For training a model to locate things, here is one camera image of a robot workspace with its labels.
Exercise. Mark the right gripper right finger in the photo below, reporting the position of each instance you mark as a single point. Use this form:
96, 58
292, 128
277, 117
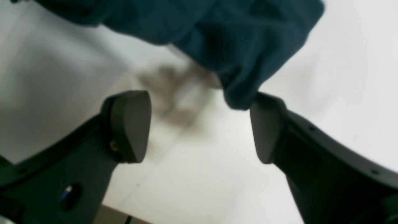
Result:
330, 183

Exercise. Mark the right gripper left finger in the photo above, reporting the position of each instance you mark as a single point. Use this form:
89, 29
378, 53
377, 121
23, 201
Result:
66, 183

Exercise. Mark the dark navy T-shirt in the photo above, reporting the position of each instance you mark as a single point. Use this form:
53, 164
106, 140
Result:
244, 42

